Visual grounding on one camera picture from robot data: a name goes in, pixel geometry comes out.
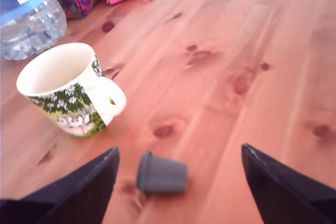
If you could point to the grey coffee capsule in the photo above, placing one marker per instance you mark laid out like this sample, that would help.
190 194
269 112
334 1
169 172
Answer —
162 174

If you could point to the floral print mug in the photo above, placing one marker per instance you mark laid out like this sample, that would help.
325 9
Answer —
52 72

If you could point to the large clear water bottle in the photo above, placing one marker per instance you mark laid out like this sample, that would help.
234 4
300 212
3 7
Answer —
29 24

